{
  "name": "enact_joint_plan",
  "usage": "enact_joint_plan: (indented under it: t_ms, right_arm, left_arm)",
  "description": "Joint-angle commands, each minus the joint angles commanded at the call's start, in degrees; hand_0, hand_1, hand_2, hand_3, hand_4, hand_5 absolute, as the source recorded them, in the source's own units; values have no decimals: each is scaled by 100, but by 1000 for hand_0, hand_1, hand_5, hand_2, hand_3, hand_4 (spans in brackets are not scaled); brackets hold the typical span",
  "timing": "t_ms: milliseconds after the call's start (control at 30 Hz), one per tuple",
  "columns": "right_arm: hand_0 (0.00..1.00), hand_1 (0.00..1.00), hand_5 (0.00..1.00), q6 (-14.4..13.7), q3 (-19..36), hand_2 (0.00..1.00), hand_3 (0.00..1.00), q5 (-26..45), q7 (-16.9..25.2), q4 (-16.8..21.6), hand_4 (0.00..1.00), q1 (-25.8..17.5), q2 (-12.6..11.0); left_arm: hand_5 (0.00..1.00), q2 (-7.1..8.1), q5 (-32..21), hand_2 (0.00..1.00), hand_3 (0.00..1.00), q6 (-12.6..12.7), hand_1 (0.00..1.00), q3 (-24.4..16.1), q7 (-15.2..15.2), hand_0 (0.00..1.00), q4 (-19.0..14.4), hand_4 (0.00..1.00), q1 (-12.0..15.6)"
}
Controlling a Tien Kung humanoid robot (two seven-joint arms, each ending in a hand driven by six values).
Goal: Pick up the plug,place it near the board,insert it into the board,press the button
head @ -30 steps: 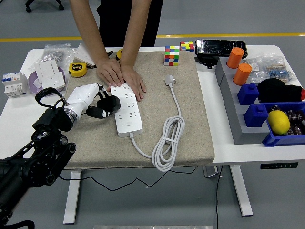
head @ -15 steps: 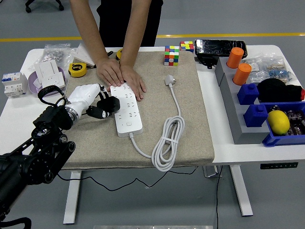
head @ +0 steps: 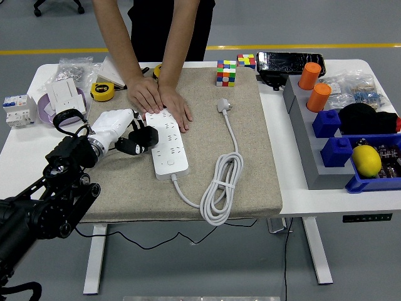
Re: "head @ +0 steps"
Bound grey stepped block board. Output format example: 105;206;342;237
283;75;357;191

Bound small Rubik's cube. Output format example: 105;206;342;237
236;53;256;70

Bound orange plastic cylinder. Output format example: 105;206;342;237
306;83;332;113
297;61;322;91

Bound thin black adapter cord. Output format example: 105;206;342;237
74;218;260;251

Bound person's left hand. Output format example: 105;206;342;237
158;84;194;133

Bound clear bag blue resistors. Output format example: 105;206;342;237
344;70;392;112

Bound white grey strip plug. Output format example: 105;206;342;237
216;98;234;114

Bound white power strip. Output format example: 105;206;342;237
144;108;190;181

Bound black plug adapter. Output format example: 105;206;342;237
128;125;160;148

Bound black table power cable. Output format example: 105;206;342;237
283;218;294;301

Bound clear bag white parts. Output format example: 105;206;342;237
319;73;348;110

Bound white power strip cord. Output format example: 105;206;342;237
170;109;244;226

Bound person's right hand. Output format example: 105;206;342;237
127;75;164;114

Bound black plastic holder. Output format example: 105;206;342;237
256;70;289;92

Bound white wall switch panel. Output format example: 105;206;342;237
96;56;127;88

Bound blue plastic bin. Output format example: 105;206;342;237
344;133;401;194

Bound clear bag metal screws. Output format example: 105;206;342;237
56;56;100;92

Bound black office chair base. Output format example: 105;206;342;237
33;0;85;17

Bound white wall socket panel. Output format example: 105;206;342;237
51;92;87;115

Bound person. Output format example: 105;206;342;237
130;0;216;63

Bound grey-brown fabric mat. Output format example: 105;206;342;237
70;66;283;224

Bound white plastic panel box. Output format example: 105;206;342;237
45;77;79;106

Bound yellow lemon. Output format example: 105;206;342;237
350;145;382;179

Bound grey metal table bracket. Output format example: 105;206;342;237
266;218;294;235

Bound black table control panel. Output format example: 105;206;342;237
341;213;393;223

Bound blue plastic block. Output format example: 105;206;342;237
311;108;341;139
319;137;354;168

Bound purple bowl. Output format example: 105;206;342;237
36;87;88;129

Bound glossy black wrapped box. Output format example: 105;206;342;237
256;51;326;76

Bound white circuit breaker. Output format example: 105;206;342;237
2;93;38;129

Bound dark brown capacitors pile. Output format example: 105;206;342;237
375;142;401;179

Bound large Rubik's cube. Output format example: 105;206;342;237
215;59;237;88

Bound black cloth with red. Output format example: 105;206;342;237
337;102;401;135

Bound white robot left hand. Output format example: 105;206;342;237
89;107;150;157

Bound white table leg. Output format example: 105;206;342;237
83;224;108;296
302;216;333;285

